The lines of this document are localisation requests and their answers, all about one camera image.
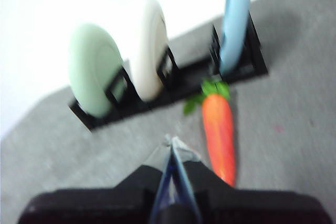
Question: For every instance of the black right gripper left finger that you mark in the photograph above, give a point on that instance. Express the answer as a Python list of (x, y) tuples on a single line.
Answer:
[(110, 205)]

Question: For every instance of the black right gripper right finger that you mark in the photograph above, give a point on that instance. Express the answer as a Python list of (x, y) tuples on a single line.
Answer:
[(236, 208)]

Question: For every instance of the orange toy carrot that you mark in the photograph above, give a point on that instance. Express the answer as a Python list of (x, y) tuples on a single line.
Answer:
[(219, 134)]

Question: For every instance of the pale green plate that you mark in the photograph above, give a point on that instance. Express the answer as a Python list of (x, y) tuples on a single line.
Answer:
[(92, 69)]

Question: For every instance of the black plate rack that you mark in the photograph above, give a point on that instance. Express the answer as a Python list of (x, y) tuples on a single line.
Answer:
[(189, 73)]

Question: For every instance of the cream plate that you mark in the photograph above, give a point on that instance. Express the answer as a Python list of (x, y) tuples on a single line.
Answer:
[(149, 51)]

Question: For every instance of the blue plate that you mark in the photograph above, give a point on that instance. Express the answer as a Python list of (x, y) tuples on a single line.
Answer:
[(235, 24)]

